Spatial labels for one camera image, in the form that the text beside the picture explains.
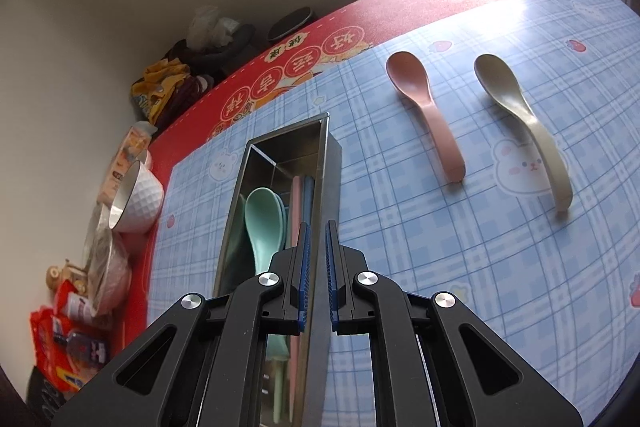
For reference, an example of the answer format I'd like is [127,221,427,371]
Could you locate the white textured bowl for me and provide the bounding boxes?
[107,160,165,234]

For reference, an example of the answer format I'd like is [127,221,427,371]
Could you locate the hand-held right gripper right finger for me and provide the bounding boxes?
[325,221,584,427]

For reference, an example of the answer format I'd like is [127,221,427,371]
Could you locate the orange tissue packets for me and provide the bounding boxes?
[104,122,154,204]

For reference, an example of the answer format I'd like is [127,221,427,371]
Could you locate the pink spoon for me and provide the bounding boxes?
[385,51,467,184]

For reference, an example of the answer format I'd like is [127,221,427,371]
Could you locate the small tan object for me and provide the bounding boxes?
[46,258,76,291]

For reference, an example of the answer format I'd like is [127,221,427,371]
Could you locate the beige spoon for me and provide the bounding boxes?
[473,53,573,213]

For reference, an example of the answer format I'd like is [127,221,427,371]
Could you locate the white plastic bag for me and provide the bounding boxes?
[187,5,241,50]

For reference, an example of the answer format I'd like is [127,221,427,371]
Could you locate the yellow bag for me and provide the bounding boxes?
[131,59,194,124]

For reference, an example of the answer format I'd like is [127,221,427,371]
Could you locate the red snack packet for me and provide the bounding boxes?
[29,279,109,394]

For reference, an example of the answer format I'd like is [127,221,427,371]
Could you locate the steel utensil box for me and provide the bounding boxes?
[212,112,344,427]

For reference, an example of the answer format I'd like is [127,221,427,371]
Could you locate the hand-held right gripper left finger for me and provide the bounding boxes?
[50,222,313,427]

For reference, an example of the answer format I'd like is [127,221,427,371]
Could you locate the dark clothes pile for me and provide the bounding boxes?
[164,24,257,108]

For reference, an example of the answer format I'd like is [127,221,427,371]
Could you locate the black round bin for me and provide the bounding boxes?
[267,7,314,43]

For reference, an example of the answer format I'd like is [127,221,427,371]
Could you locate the green spoon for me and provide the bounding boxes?
[244,187,290,364]

